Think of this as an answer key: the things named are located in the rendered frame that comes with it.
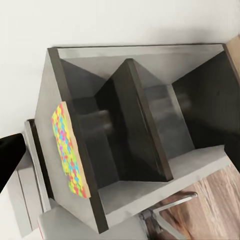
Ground jigsaw puzzle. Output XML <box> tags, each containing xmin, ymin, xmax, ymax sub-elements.
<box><xmin>51</xmin><ymin>101</ymin><xmax>91</xmax><ymax>199</ymax></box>

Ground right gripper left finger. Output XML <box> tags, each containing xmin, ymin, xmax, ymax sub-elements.
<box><xmin>0</xmin><ymin>133</ymin><xmax>26</xmax><ymax>193</ymax></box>

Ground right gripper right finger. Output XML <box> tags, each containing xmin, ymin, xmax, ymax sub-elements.
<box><xmin>224</xmin><ymin>133</ymin><xmax>240</xmax><ymax>173</ymax></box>

